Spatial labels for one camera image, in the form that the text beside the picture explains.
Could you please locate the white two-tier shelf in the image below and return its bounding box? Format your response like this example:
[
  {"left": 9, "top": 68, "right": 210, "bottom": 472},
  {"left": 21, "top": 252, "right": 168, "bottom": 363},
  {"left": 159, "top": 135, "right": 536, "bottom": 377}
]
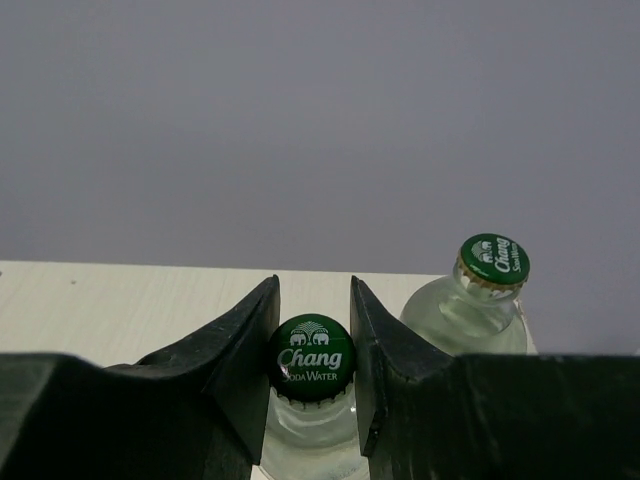
[{"left": 1, "top": 260, "right": 353, "bottom": 366}]

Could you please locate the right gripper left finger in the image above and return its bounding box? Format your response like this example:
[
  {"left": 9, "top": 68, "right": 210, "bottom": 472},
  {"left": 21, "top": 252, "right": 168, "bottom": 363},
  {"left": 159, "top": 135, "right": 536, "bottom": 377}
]
[{"left": 1, "top": 276, "right": 280, "bottom": 479}]

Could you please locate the green-cap glass bottle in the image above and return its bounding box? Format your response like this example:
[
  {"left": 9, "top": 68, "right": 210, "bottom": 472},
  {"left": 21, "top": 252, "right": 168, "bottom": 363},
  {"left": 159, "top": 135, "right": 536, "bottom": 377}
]
[
  {"left": 399, "top": 233, "right": 532, "bottom": 355},
  {"left": 259, "top": 313, "right": 370, "bottom": 479}
]

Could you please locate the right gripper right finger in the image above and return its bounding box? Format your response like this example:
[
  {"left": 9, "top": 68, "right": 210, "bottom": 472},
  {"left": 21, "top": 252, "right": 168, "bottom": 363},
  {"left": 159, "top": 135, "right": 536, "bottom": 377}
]
[{"left": 350, "top": 278, "right": 639, "bottom": 479}]

